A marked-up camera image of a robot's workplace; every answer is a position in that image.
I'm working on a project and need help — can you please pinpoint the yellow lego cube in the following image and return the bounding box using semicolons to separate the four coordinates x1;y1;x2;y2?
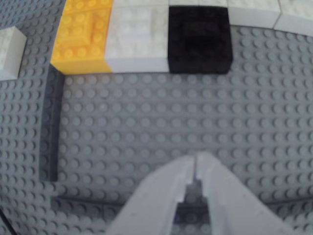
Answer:
64;0;115;16
50;12;113;74

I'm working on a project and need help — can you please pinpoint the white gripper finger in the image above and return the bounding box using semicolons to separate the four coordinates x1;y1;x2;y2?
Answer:
105;152;197;235
196;151;294;235

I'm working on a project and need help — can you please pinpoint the grey studded lego baseplate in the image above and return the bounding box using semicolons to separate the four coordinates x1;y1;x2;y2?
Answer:
0;0;313;235

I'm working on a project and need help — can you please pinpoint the black lego cube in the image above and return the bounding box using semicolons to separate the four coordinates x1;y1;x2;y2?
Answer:
168;6;233;74

